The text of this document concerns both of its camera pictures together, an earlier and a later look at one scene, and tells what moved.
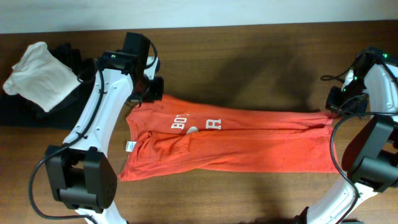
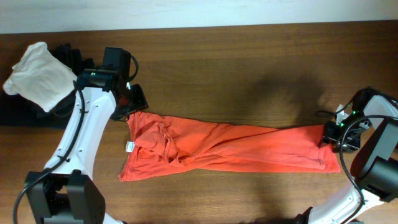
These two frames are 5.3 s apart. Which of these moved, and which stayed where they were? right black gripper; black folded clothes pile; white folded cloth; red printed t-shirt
Moved: right black gripper; red printed t-shirt
Stayed: black folded clothes pile; white folded cloth
